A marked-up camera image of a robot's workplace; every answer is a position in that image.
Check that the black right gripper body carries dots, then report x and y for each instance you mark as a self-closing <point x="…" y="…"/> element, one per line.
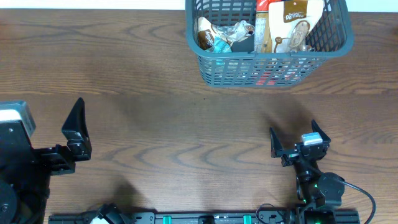
<point x="297" y="154"/>

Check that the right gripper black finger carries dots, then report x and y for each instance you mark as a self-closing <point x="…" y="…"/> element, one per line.
<point x="317" y="129"/>
<point x="276" y="147"/>

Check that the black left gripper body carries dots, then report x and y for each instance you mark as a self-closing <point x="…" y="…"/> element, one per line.
<point x="51" y="162"/>

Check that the spaghetti packet orange and tan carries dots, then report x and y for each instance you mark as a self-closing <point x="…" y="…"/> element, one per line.
<point x="262" y="35"/>

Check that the beige Paritree snack bag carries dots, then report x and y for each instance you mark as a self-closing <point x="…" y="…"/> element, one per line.
<point x="291" y="22"/>

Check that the teal white snack packet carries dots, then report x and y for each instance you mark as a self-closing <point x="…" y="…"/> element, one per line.
<point x="219" y="46"/>

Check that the beige Paritree dried food bag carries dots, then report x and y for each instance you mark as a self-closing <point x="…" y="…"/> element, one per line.
<point x="207" y="32"/>

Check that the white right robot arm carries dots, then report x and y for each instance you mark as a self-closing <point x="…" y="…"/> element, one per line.
<point x="320" y="192"/>

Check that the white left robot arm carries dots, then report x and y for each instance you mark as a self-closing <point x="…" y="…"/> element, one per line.
<point x="25" y="170"/>

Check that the grey plastic basket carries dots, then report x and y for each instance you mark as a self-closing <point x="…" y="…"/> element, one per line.
<point x="331" y="37"/>

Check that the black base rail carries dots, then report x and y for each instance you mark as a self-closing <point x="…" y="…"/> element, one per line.
<point x="112" y="214"/>

